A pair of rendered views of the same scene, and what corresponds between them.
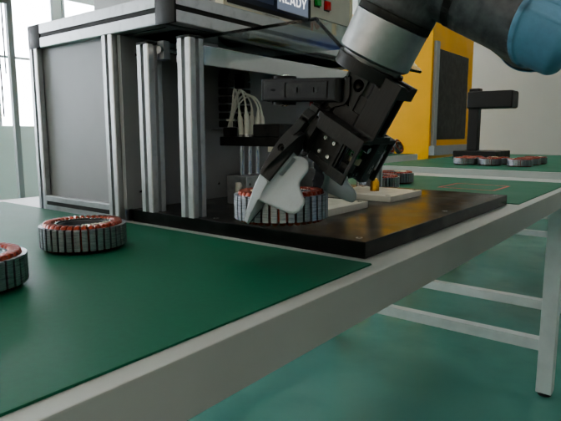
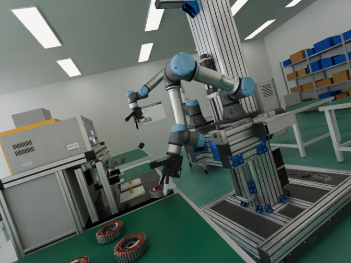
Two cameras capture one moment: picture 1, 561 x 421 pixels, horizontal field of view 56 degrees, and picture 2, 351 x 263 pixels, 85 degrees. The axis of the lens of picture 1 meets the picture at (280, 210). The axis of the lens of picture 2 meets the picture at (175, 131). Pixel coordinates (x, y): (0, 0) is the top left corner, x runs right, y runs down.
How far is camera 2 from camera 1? 0.71 m
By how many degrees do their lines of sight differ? 53
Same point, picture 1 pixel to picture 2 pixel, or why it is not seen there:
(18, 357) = (191, 232)
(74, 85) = (35, 195)
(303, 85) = (162, 162)
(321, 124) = (172, 168)
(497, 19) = (195, 141)
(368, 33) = (176, 148)
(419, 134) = not seen: hidden behind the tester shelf
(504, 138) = not seen: hidden behind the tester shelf
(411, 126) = not seen: hidden behind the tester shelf
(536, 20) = (200, 140)
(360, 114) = (176, 163)
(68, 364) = (200, 225)
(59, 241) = (116, 234)
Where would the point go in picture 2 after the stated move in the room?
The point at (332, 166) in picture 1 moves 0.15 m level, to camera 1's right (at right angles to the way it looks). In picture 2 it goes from (176, 175) to (191, 164)
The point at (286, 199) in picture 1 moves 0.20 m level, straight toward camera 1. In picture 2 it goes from (172, 186) to (208, 184)
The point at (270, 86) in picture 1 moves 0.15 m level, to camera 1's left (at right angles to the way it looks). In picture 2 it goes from (153, 165) to (130, 177)
